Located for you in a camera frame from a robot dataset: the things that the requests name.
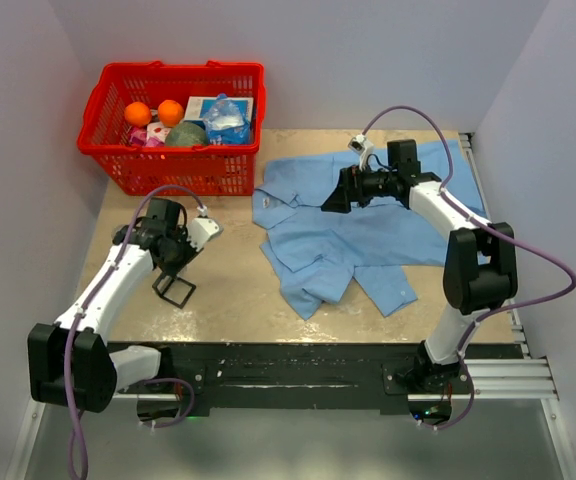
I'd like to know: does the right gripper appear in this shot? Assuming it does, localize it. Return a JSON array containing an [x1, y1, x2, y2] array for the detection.
[[321, 161, 397, 214]]

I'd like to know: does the light blue shirt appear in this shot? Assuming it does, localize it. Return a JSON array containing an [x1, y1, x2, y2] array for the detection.
[[251, 139, 489, 321]]

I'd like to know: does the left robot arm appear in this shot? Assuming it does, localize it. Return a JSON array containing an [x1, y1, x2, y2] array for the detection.
[[27, 198, 222, 413]]

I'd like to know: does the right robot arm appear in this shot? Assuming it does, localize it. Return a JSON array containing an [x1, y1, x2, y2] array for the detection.
[[321, 134, 518, 393]]

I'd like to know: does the energy drink can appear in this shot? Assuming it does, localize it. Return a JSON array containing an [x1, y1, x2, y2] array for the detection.
[[111, 225, 128, 244]]

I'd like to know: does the red plastic basket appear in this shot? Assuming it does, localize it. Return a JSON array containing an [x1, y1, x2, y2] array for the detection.
[[77, 60, 266, 196]]

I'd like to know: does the green melon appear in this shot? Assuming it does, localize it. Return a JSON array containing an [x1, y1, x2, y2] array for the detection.
[[164, 121, 209, 148]]

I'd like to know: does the pink snack packet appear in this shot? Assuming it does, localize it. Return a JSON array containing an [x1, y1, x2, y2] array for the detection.
[[128, 122, 171, 148]]

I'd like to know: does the blue plastic bag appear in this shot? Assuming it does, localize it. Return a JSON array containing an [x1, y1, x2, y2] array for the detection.
[[201, 94, 253, 145]]

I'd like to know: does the orange fruit right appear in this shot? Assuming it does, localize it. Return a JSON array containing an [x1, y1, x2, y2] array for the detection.
[[157, 100, 185, 128]]

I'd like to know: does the orange fruit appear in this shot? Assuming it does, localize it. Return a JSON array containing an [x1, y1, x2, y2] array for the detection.
[[123, 101, 152, 128], [157, 100, 185, 128]]

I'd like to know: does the orange fruit left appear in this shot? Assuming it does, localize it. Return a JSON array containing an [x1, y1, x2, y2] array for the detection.
[[123, 101, 152, 128]]

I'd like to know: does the white blue box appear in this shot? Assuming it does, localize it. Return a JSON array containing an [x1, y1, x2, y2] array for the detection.
[[183, 96, 254, 123]]

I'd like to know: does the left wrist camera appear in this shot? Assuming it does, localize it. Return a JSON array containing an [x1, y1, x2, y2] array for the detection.
[[187, 207, 223, 252]]

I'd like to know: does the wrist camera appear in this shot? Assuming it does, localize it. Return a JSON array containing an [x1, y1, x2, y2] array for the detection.
[[187, 207, 223, 252], [348, 134, 374, 170]]

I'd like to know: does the black picture frame stand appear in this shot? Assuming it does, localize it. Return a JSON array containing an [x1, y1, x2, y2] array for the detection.
[[152, 272, 197, 310]]

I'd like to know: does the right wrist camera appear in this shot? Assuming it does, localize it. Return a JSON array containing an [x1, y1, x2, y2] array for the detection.
[[348, 134, 374, 170]]

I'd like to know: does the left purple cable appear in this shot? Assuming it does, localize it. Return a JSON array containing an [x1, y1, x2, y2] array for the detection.
[[65, 184, 209, 480]]

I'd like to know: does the purple cable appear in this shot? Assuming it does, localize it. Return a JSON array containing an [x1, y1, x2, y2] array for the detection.
[[360, 105, 576, 431], [65, 184, 209, 480]]

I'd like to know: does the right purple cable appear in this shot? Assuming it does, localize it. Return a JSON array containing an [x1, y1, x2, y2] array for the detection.
[[360, 105, 576, 431]]

